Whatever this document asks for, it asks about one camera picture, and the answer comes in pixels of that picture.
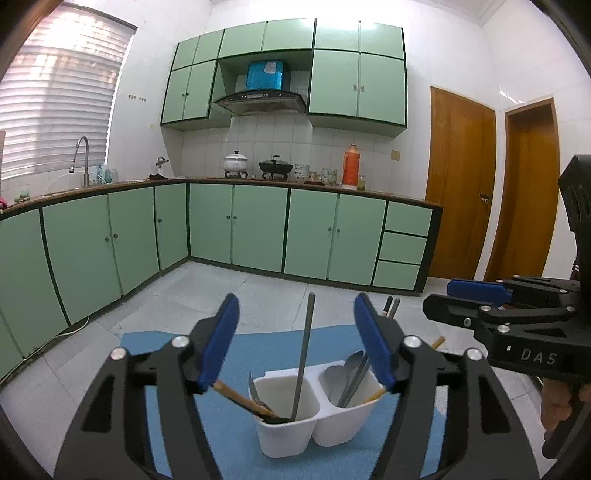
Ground person's right hand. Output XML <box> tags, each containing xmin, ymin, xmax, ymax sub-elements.
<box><xmin>540</xmin><ymin>382</ymin><xmax>591</xmax><ymax>432</ymax></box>

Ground grey metal chopstick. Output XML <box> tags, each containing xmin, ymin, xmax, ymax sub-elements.
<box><xmin>291</xmin><ymin>292</ymin><xmax>317</xmax><ymax>422</ymax></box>
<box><xmin>346</xmin><ymin>298</ymin><xmax>402</xmax><ymax>408</ymax></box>

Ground black range hood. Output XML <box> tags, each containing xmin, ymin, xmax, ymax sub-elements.
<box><xmin>213</xmin><ymin>90</ymin><xmax>308</xmax><ymax>116</ymax></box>

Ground orange thermos flask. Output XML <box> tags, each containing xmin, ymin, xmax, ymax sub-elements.
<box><xmin>342</xmin><ymin>144</ymin><xmax>361</xmax><ymax>190</ymax></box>

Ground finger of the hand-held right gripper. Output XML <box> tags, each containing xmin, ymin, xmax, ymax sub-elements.
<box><xmin>445</xmin><ymin>276</ymin><xmax>578</xmax><ymax>308</ymax></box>
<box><xmin>422</xmin><ymin>294</ymin><xmax>578</xmax><ymax>344</ymax></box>

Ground window blinds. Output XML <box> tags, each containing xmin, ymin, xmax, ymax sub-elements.
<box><xmin>0</xmin><ymin>2</ymin><xmax>138</xmax><ymax>181</ymax></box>

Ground green kitchen base cabinets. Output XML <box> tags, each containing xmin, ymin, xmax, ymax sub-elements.
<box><xmin>0</xmin><ymin>178</ymin><xmax>445</xmax><ymax>384</ymax></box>

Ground white twin-compartment utensil holder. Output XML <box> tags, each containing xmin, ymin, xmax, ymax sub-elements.
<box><xmin>248</xmin><ymin>362</ymin><xmax>389</xmax><ymax>459</ymax></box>

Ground black wok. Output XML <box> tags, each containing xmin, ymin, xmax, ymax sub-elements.
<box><xmin>259</xmin><ymin>155</ymin><xmax>294</xmax><ymax>180</ymax></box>

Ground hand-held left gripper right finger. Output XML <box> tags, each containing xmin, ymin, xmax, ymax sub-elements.
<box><xmin>353</xmin><ymin>292</ymin><xmax>541</xmax><ymax>480</ymax></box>

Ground wooden door in recess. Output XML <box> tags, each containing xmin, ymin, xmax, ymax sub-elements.
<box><xmin>484</xmin><ymin>98</ymin><xmax>561</xmax><ymax>281</ymax></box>

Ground blue tablecloth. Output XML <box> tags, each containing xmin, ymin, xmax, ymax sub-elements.
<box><xmin>120</xmin><ymin>323</ymin><xmax>451</xmax><ymax>480</ymax></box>

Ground plain silver spoon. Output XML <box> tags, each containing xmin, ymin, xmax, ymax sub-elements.
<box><xmin>322</xmin><ymin>364</ymin><xmax>347</xmax><ymax>404</ymax></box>

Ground wooden chopstick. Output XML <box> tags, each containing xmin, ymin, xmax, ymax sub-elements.
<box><xmin>211</xmin><ymin>381</ymin><xmax>266</xmax><ymax>414</ymax></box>
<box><xmin>358</xmin><ymin>335</ymin><xmax>446</xmax><ymax>408</ymax></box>

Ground green kitchen wall cabinets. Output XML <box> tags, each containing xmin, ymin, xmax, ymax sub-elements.
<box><xmin>160</xmin><ymin>18</ymin><xmax>409</xmax><ymax>138</ymax></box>

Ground blue box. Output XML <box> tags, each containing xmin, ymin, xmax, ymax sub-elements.
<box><xmin>246</xmin><ymin>60</ymin><xmax>288</xmax><ymax>92</ymax></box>

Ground white cooking pot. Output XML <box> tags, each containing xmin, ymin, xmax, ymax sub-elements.
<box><xmin>224</xmin><ymin>150</ymin><xmax>250</xmax><ymax>178</ymax></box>

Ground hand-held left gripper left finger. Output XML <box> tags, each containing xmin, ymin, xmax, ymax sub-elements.
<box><xmin>54</xmin><ymin>292</ymin><xmax>241</xmax><ymax>480</ymax></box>

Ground metal kitchen faucet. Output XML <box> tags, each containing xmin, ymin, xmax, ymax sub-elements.
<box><xmin>69</xmin><ymin>135</ymin><xmax>90</xmax><ymax>186</ymax></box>

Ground closed wooden door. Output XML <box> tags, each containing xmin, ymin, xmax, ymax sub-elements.
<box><xmin>425</xmin><ymin>86</ymin><xmax>498</xmax><ymax>280</ymax></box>

